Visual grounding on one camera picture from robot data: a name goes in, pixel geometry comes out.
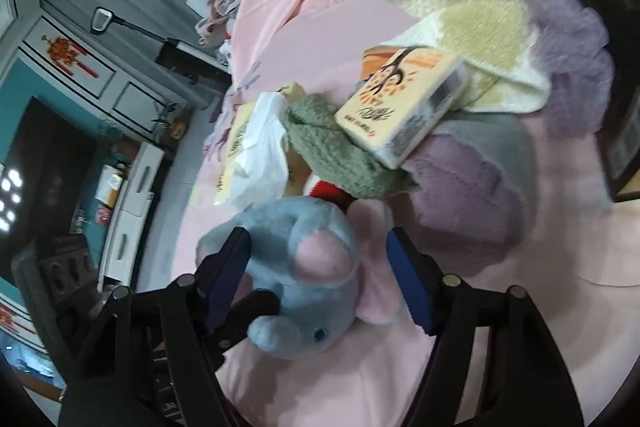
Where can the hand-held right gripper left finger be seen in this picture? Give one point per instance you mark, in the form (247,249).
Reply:
(227,277)

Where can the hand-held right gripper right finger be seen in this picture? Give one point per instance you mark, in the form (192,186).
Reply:
(410,282)

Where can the blue grey elephant plush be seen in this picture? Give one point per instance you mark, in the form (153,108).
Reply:
(310,267)

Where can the red white knitted toy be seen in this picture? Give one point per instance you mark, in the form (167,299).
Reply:
(325,192)

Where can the purple mesh bath puff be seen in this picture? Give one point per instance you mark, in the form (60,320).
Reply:
(565,47)

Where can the lilac grey soft cloth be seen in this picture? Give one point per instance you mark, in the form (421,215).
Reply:
(465,187)

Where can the white television cabinet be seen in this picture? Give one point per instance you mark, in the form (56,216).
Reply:
(135,202)

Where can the opened yellow tissue pack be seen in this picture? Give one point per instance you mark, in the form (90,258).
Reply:
(260,147)

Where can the green knitted cloth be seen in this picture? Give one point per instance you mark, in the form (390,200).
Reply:
(330,147)

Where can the small potted plant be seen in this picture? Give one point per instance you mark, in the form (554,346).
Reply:
(167,117)

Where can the orange print tissue pack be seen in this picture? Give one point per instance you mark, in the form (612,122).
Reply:
(400,107)

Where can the dark stool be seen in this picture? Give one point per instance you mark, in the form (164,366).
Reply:
(190,67)

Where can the white cabinet doors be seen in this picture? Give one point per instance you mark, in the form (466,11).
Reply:
(125,87)

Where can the black television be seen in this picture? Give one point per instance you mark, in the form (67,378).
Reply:
(45,157)

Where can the pink printed bed sheet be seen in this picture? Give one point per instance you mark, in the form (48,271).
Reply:
(320,37)

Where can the floral patterned cloth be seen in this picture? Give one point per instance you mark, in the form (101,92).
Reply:
(220,12)

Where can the red knot ornament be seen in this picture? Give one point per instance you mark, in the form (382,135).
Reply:
(65,54)

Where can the black gold tea tin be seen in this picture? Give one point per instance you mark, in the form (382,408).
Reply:
(610,32)

